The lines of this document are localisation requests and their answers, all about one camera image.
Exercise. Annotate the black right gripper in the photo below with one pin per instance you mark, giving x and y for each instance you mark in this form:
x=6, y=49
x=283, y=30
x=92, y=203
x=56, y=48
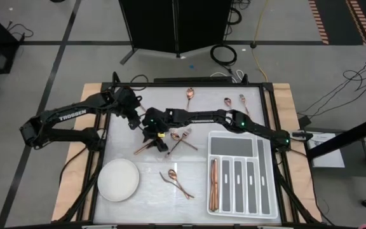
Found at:
x=156, y=122

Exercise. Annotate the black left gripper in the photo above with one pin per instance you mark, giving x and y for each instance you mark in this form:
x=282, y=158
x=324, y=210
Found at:
x=127, y=100

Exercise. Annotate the copper spoons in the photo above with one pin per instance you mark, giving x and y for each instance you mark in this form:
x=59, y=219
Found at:
x=165, y=181

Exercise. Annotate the white cutlery organizer tray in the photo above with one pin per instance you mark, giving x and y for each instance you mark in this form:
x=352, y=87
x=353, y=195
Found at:
x=230, y=146

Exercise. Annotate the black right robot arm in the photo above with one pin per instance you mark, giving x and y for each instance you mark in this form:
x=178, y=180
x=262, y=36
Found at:
x=202, y=116

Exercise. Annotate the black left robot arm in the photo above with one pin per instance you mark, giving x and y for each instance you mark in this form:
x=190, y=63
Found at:
x=71, y=114

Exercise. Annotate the small yellow tag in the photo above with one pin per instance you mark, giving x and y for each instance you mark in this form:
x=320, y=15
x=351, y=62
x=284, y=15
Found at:
x=161, y=135

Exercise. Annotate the white round plate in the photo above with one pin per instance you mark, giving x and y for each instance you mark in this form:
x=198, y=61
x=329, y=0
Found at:
x=118, y=179

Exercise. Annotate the black bar behind table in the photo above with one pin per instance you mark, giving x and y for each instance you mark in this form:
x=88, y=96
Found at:
x=192, y=79

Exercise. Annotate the black folding room divider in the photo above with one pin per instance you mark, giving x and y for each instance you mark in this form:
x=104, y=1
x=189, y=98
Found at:
x=154, y=25

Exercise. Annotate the black floor plug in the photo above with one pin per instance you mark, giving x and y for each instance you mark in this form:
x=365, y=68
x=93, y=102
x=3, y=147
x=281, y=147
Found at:
x=253, y=45

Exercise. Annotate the black power adapter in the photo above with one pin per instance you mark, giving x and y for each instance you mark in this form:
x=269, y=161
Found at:
x=304, y=121

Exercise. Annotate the white paper sheet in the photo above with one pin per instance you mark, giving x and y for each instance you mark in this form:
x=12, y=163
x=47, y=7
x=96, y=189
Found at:
x=329, y=156

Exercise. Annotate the black table frame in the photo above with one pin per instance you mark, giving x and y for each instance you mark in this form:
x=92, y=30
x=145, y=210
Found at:
x=186, y=85

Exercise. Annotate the white edge bracket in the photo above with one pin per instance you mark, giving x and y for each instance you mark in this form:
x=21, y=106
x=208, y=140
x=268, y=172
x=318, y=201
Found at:
x=275, y=227

